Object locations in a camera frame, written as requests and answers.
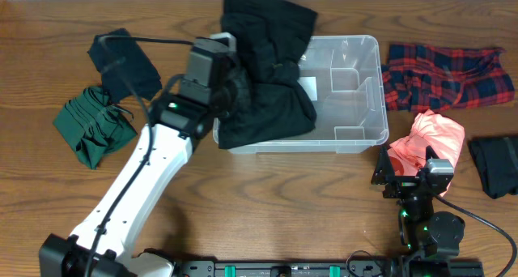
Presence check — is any black folded cloth right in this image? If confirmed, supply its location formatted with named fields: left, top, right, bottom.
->
left=468, top=136, right=517, bottom=199

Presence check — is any dark green garment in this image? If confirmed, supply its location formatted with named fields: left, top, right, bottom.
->
left=53, top=87, right=137, bottom=169

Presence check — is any red navy plaid shirt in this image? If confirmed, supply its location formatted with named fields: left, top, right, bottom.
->
left=381, top=43, right=515, bottom=113

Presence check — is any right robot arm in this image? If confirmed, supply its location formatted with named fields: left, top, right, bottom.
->
left=371, top=146, right=465, bottom=276

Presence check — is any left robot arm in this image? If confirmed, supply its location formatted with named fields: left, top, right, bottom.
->
left=39, top=32, right=240, bottom=276

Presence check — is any small black cloth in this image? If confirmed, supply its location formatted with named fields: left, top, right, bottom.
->
left=88, top=28, right=162, bottom=104

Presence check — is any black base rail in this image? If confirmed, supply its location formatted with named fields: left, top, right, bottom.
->
left=173, top=259, right=486, bottom=277

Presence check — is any large black garment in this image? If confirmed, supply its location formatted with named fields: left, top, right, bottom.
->
left=218, top=0, right=317, bottom=150

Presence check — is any coral pink garment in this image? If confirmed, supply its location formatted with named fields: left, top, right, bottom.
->
left=388, top=110, right=465, bottom=176

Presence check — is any white label in bin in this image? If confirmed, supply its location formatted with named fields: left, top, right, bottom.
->
left=298, top=77, right=318, bottom=101

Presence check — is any clear plastic storage bin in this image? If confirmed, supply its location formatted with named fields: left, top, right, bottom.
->
left=232, top=35, right=389, bottom=154

